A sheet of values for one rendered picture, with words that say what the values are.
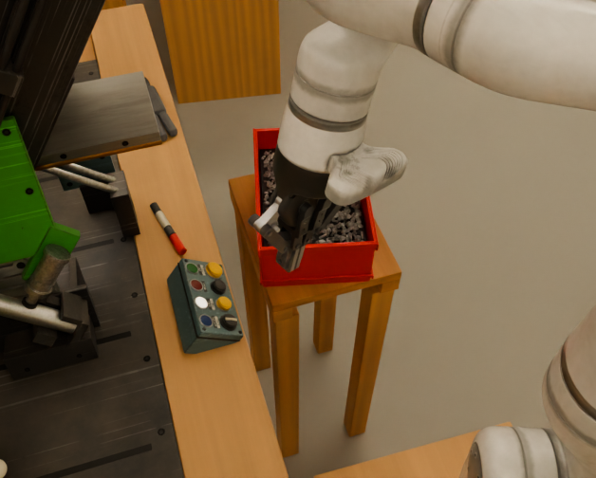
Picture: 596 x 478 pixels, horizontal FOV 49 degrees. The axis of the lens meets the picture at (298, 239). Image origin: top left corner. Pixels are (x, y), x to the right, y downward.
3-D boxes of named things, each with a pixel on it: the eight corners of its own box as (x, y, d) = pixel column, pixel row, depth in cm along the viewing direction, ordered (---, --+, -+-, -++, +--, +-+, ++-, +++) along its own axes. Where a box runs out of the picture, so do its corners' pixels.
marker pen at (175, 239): (150, 209, 122) (148, 203, 121) (158, 206, 123) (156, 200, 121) (179, 257, 115) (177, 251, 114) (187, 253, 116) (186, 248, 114)
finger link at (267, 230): (252, 211, 62) (278, 226, 67) (240, 226, 62) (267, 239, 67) (271, 228, 61) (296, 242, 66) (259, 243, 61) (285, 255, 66)
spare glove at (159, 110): (104, 95, 142) (102, 85, 140) (151, 82, 145) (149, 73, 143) (129, 154, 131) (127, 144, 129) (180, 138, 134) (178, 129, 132)
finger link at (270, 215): (275, 185, 62) (285, 192, 64) (245, 223, 62) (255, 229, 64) (292, 199, 61) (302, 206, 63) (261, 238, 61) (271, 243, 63)
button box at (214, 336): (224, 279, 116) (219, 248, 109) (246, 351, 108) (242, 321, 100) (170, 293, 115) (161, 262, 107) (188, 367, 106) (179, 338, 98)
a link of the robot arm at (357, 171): (341, 211, 54) (360, 152, 50) (253, 140, 59) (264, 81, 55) (408, 176, 60) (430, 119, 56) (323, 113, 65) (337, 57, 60)
